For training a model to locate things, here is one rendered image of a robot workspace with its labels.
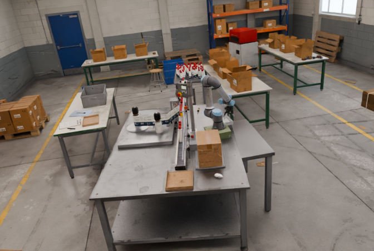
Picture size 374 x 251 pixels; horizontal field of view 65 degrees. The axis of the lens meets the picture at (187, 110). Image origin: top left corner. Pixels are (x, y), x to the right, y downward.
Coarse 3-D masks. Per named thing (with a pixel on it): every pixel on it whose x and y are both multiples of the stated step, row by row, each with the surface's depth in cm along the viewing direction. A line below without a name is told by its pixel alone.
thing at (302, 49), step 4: (296, 40) 695; (300, 40) 695; (304, 40) 696; (308, 40) 687; (312, 40) 672; (296, 44) 696; (300, 44) 697; (304, 44) 660; (308, 44) 661; (312, 44) 662; (296, 48) 691; (300, 48) 672; (304, 48) 667; (308, 48) 668; (312, 48) 669; (296, 52) 694; (300, 52) 674; (304, 52) 670; (308, 52) 671; (300, 56) 677; (304, 56) 674
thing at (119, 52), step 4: (112, 48) 860; (116, 48) 841; (120, 48) 845; (124, 48) 877; (116, 52) 853; (120, 52) 854; (124, 52) 856; (116, 56) 857; (120, 56) 858; (124, 56) 860
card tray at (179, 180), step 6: (192, 168) 295; (168, 174) 295; (174, 174) 294; (180, 174) 293; (186, 174) 292; (192, 174) 291; (168, 180) 286; (174, 180) 285; (180, 180) 284; (186, 180) 283; (192, 180) 282; (168, 186) 277; (174, 186) 276; (180, 186) 270; (186, 186) 270; (192, 186) 270
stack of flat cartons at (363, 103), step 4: (364, 92) 577; (368, 92) 569; (372, 92) 568; (364, 96) 579; (368, 96) 568; (372, 96) 559; (364, 100) 581; (368, 100) 570; (372, 100) 561; (364, 104) 583; (368, 104) 571; (372, 104) 564; (368, 108) 573; (372, 108) 564
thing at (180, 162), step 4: (184, 132) 366; (184, 140) 348; (180, 144) 340; (184, 144) 339; (180, 148) 332; (184, 148) 331; (180, 152) 323; (180, 156) 316; (180, 160) 308; (180, 164) 302
